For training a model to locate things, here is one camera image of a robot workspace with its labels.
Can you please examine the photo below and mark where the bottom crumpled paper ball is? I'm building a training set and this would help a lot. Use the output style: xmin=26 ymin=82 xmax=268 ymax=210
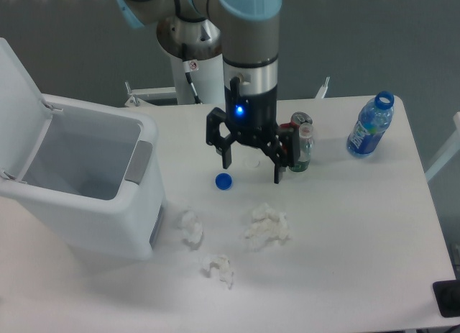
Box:
xmin=200 ymin=254 xmax=234 ymax=289

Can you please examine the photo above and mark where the large crumpled paper ball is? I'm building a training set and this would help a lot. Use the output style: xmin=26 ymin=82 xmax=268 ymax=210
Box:
xmin=244 ymin=203 xmax=291 ymax=251

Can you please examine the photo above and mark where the white frame at right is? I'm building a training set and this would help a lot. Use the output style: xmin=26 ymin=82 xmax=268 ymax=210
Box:
xmin=425 ymin=112 xmax=459 ymax=183

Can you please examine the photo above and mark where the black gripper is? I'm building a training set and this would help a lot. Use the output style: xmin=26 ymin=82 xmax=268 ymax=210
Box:
xmin=206 ymin=76 xmax=300 ymax=184

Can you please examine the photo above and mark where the white open trash bin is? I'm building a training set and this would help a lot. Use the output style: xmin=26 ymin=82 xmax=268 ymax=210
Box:
xmin=1 ymin=40 xmax=165 ymax=260

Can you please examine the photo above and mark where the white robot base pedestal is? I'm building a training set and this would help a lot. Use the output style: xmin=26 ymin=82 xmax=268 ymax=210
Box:
xmin=125 ymin=17 xmax=225 ymax=107

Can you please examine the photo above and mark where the small green glass bottle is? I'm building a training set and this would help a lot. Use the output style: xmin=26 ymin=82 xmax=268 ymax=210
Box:
xmin=290 ymin=122 xmax=314 ymax=173

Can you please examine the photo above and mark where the black device at edge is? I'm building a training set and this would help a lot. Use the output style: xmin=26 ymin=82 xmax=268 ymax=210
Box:
xmin=433 ymin=280 xmax=459 ymax=318

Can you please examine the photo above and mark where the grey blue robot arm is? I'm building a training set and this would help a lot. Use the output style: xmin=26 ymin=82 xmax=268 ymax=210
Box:
xmin=117 ymin=0 xmax=300 ymax=181

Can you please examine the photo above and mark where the blue plastic bottle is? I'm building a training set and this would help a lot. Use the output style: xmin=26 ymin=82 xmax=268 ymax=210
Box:
xmin=346 ymin=91 xmax=395 ymax=158

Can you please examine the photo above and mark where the red soda can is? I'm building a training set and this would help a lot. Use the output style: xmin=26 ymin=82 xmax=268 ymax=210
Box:
xmin=280 ymin=111 xmax=313 ymax=128

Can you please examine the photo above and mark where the blue bottle cap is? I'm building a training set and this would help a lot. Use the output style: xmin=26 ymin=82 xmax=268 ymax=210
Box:
xmin=215 ymin=173 xmax=233 ymax=191

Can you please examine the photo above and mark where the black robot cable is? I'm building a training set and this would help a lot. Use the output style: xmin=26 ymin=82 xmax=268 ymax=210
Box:
xmin=181 ymin=43 xmax=203 ymax=105

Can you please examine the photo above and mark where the left crumpled paper ball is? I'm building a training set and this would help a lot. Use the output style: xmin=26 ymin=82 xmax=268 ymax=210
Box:
xmin=178 ymin=210 xmax=203 ymax=250

